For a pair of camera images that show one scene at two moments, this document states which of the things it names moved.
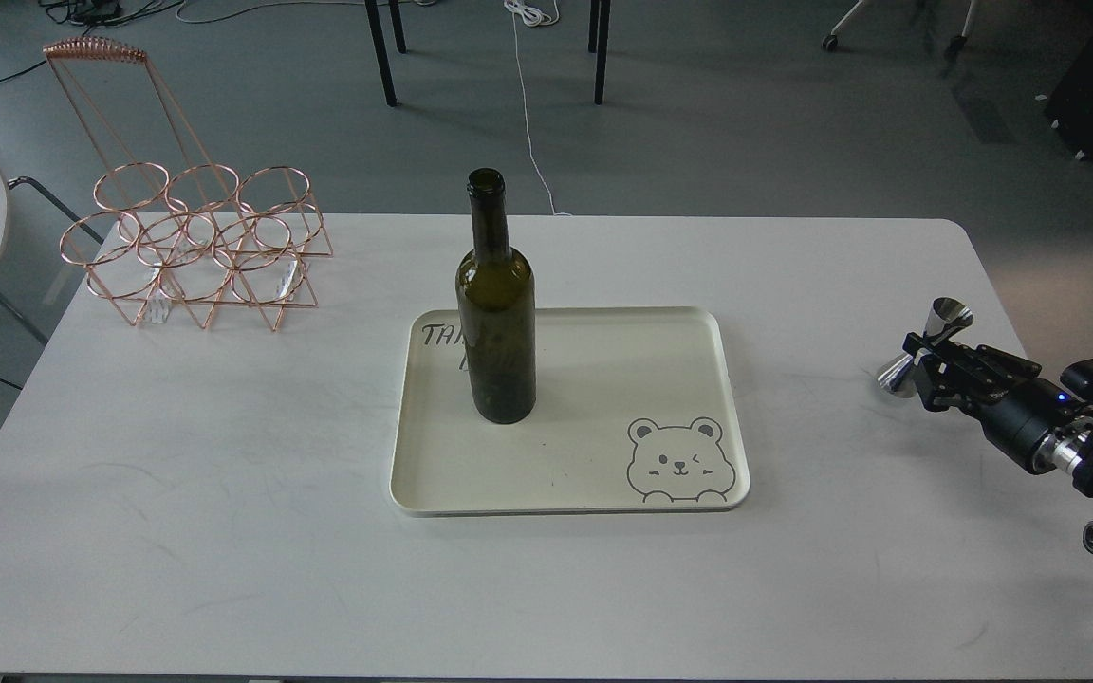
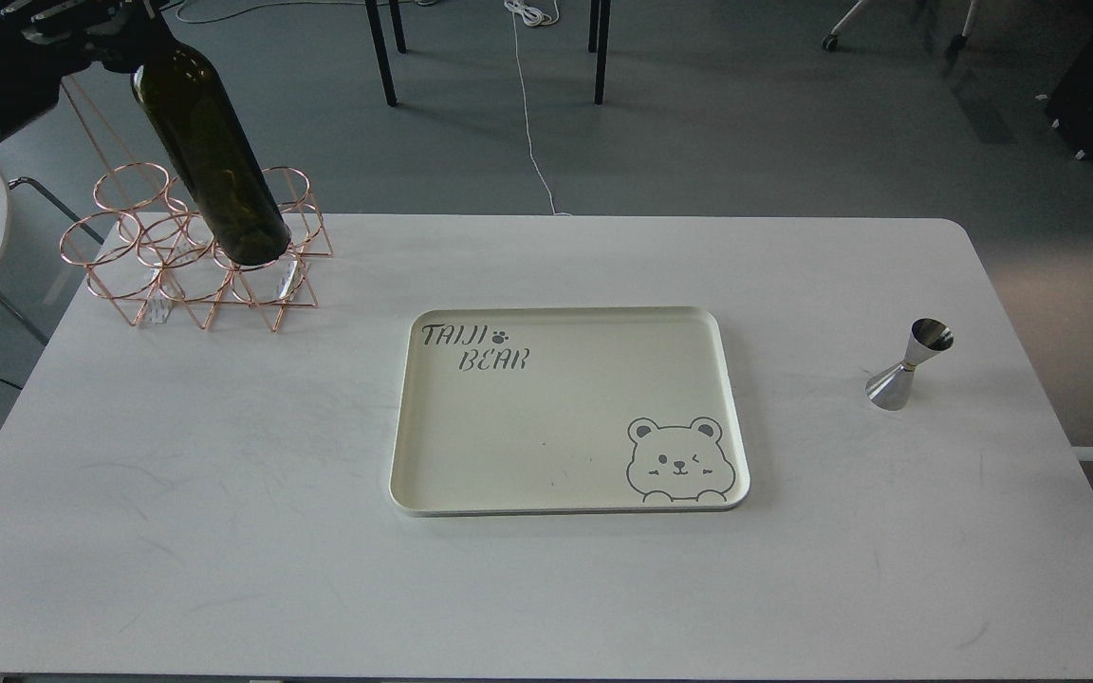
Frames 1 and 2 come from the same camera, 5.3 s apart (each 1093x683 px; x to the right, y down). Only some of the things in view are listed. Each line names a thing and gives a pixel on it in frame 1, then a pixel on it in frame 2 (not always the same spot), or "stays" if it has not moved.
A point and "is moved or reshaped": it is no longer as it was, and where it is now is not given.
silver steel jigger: (898, 376) is moved or reshaped
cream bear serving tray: (638, 408) stays
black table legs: (602, 40) stays
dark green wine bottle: (495, 291) to (189, 98)
